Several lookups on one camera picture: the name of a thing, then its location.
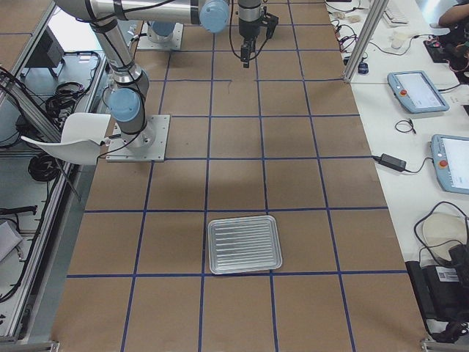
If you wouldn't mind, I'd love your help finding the black power adapter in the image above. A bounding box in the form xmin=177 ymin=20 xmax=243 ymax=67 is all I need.
xmin=372 ymin=153 xmax=407 ymax=172

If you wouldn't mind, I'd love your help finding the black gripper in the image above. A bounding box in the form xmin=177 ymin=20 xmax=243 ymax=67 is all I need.
xmin=238 ymin=10 xmax=278 ymax=68

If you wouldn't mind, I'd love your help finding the near teach pendant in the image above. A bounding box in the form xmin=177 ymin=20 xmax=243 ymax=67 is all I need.
xmin=430 ymin=134 xmax=468 ymax=194

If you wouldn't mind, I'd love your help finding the teach pendant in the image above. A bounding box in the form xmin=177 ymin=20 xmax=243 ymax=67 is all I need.
xmin=430 ymin=134 xmax=468 ymax=194
xmin=387 ymin=70 xmax=449 ymax=114

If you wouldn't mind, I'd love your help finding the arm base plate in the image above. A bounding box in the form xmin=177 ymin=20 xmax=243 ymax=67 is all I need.
xmin=137 ymin=22 xmax=184 ymax=51
xmin=104 ymin=115 xmax=171 ymax=162

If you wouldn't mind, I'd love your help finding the far teach pendant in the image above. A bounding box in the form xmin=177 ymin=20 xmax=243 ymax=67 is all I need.
xmin=387 ymin=70 xmax=449 ymax=114

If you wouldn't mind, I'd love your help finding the ribbed silver metal tray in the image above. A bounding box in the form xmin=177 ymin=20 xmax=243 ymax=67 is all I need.
xmin=207 ymin=215 xmax=283 ymax=275

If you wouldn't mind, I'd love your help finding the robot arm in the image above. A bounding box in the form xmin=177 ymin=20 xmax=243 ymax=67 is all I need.
xmin=56 ymin=1 xmax=278 ymax=149

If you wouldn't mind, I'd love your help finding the aluminium frame post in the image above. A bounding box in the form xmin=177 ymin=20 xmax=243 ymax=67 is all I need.
xmin=343 ymin=0 xmax=388 ymax=83

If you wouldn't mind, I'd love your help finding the white curved plastic sheet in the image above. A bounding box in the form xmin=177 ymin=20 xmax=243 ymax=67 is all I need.
xmin=21 ymin=112 xmax=111 ymax=166

